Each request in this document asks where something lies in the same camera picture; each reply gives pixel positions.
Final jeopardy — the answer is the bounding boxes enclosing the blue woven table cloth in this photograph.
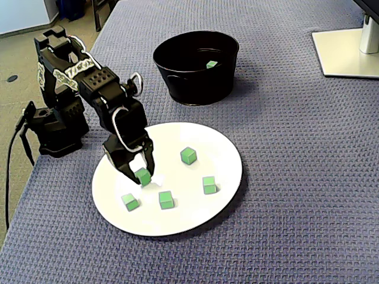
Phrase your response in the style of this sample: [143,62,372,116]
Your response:
[0,0,379,284]

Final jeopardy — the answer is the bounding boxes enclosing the white monitor stand base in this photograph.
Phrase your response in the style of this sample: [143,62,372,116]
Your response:
[311,28,379,79]

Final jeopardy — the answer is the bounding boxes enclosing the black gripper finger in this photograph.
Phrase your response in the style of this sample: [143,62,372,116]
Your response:
[141,141,155,178]
[102,135,140,184]

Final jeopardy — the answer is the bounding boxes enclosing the black monitor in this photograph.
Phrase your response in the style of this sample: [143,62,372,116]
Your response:
[354,0,379,18]

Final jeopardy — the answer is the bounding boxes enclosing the black cable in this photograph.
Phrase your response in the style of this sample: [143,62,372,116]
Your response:
[19,131,36,166]
[4,115,29,232]

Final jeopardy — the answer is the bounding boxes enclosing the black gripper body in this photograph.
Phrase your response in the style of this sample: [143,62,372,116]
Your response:
[97,97,152,154]

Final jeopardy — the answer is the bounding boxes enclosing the silver monitor stand pole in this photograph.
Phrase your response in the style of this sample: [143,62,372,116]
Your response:
[359,13,379,54]

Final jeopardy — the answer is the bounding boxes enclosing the white round plate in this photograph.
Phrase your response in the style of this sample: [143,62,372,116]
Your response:
[91,121,244,237]

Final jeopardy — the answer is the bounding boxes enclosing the blue bin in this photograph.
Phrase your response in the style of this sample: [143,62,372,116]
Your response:
[56,0,86,21]

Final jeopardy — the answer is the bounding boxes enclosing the dark chair frame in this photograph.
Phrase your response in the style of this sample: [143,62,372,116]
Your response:
[91,0,119,33]

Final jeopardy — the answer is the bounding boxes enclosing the black round container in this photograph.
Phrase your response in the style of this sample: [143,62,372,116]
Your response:
[152,30,240,107]

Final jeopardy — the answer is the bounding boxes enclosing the white gripper servo wire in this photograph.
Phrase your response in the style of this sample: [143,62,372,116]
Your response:
[111,106,147,152]

